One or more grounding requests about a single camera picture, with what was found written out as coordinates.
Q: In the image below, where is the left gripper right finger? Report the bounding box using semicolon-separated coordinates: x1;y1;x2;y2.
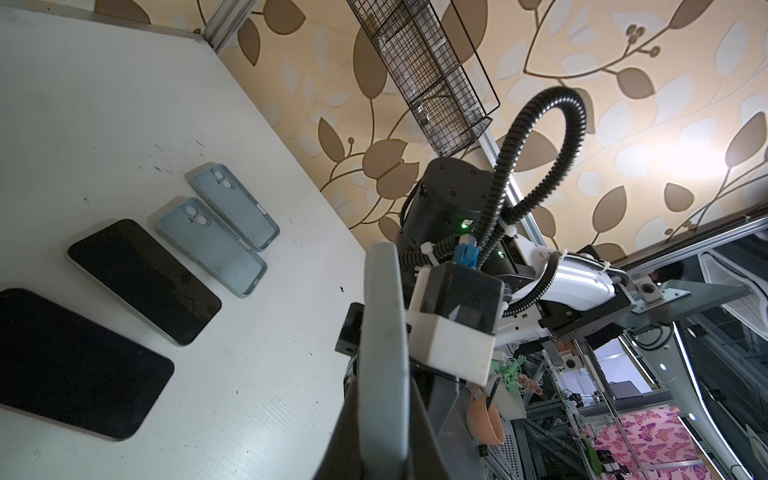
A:
406;379;450;480

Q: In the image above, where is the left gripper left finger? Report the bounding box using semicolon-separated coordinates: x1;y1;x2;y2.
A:
314;380;375;479

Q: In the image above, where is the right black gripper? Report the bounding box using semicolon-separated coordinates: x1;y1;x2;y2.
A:
334;302;481;480

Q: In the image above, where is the light blue phone case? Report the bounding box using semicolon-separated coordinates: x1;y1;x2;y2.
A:
191;164;280;252
157;197;267;298

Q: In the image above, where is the black smartphone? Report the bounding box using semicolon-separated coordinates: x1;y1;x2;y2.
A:
67;219;222;346
357;243;410;479
1;288;175;440

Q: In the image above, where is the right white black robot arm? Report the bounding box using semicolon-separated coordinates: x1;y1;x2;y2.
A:
317;86;587;479

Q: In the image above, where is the white ceiling air conditioner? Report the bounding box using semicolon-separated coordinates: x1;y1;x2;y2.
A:
697;250;768;343

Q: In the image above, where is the right black wire basket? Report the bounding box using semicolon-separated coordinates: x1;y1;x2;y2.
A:
348;0;500;157

